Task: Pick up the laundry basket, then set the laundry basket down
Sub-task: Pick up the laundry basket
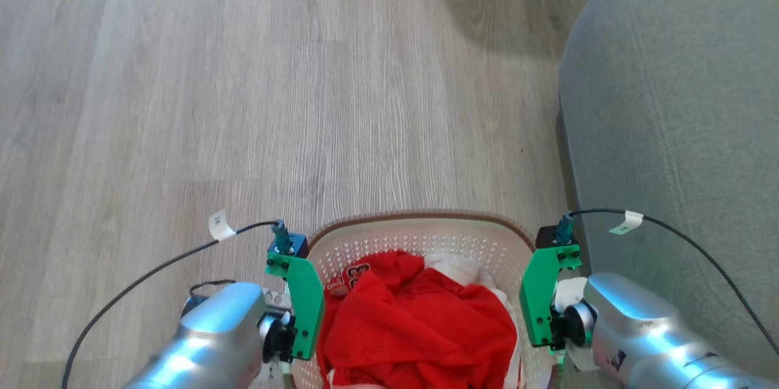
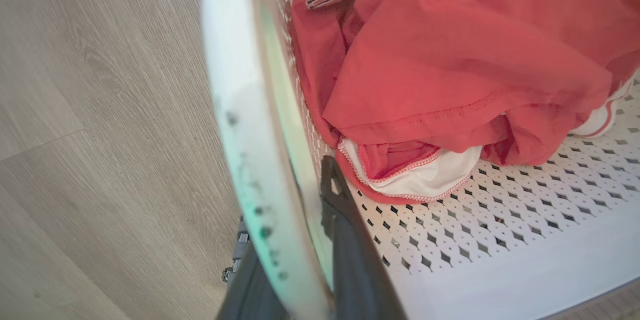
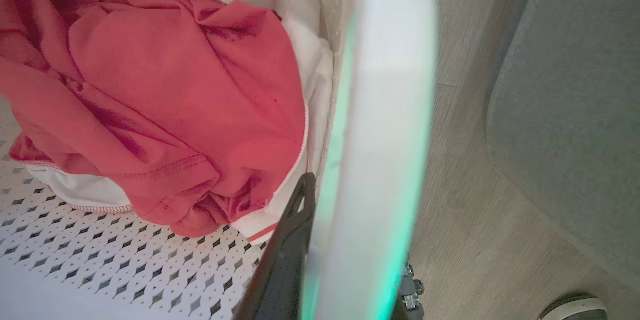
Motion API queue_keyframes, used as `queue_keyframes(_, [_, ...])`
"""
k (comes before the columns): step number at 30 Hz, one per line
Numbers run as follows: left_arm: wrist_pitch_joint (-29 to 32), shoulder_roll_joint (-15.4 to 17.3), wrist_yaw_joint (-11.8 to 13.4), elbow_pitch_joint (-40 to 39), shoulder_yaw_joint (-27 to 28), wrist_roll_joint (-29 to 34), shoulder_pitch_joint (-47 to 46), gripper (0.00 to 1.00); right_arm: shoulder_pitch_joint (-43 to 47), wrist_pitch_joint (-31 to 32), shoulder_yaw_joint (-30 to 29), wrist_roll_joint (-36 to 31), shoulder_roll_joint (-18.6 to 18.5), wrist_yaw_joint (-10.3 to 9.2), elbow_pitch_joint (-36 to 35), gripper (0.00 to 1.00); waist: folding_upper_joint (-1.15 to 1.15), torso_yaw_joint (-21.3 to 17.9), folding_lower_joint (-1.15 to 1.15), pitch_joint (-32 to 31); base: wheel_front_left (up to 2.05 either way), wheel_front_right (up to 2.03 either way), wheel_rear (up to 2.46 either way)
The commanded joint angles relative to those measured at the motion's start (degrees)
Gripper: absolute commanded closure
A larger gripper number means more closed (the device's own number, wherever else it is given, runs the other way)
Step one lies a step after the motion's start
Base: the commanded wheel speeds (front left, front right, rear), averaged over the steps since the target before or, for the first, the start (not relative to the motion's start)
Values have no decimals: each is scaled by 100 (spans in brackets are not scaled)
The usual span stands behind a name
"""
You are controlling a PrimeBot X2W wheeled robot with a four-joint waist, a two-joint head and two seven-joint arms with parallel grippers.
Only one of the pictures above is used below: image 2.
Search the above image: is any white garment with red trim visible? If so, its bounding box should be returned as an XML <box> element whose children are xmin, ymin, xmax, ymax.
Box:
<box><xmin>337</xmin><ymin>72</ymin><xmax>640</xmax><ymax>203</ymax></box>

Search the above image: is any white perforated plastic laundry basket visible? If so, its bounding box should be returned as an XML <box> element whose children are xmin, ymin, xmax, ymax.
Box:
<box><xmin>200</xmin><ymin>0</ymin><xmax>640</xmax><ymax>320</ymax></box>

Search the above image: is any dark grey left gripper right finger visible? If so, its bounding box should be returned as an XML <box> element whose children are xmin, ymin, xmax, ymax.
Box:
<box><xmin>320</xmin><ymin>155</ymin><xmax>407</xmax><ymax>320</ymax></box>

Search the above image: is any red sports jersey with lettering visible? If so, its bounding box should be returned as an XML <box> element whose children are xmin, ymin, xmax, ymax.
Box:
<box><xmin>290</xmin><ymin>0</ymin><xmax>640</xmax><ymax>205</ymax></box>

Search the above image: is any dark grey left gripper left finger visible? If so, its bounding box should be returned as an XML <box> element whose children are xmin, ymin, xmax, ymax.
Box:
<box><xmin>216</xmin><ymin>217</ymin><xmax>291</xmax><ymax>320</ymax></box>

